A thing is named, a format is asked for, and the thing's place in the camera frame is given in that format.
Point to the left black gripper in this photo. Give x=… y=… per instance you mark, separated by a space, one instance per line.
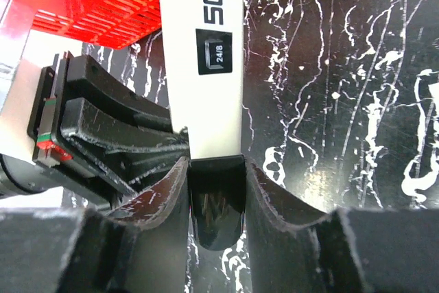
x=83 y=132

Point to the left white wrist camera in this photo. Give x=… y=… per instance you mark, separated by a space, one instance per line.
x=24 y=52

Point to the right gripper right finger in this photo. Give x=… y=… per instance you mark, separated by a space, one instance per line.
x=294 y=247

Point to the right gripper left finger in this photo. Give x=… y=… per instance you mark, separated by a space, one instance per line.
x=139 y=247

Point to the white black stapler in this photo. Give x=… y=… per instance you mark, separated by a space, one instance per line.
x=203 y=44

